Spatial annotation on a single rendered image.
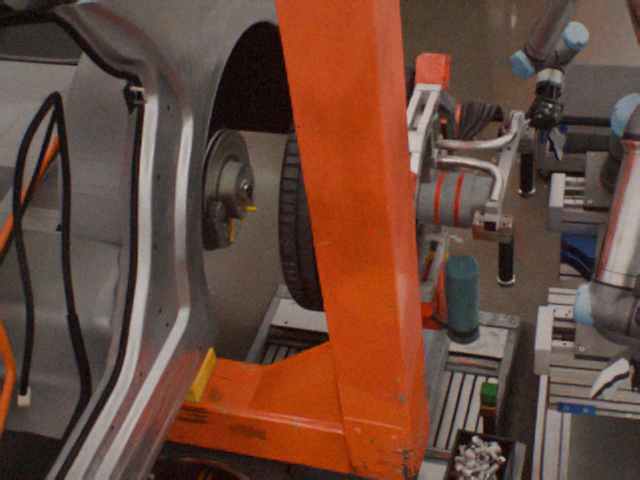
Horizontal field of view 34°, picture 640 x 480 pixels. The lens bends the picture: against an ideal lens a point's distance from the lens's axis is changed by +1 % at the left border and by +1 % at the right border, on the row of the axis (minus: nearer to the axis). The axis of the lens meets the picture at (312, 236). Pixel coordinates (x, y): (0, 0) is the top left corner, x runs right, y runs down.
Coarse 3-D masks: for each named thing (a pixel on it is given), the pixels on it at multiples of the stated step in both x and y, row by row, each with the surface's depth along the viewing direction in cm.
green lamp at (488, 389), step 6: (486, 384) 246; (492, 384) 246; (480, 390) 245; (486, 390) 244; (492, 390) 244; (480, 396) 245; (486, 396) 244; (492, 396) 243; (498, 396) 246; (480, 402) 246; (486, 402) 245; (492, 402) 245
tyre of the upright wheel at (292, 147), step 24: (408, 72) 260; (408, 96) 267; (288, 144) 246; (288, 168) 245; (288, 192) 245; (288, 216) 246; (288, 240) 248; (312, 240) 247; (288, 264) 252; (312, 264) 250; (288, 288) 259; (312, 288) 256
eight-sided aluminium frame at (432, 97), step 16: (416, 96) 255; (432, 96) 255; (448, 96) 269; (416, 112) 254; (432, 112) 251; (448, 112) 275; (448, 128) 281; (416, 144) 243; (416, 160) 243; (416, 192) 244; (416, 208) 245; (432, 224) 291; (432, 240) 290; (448, 240) 292; (432, 272) 281; (432, 288) 277
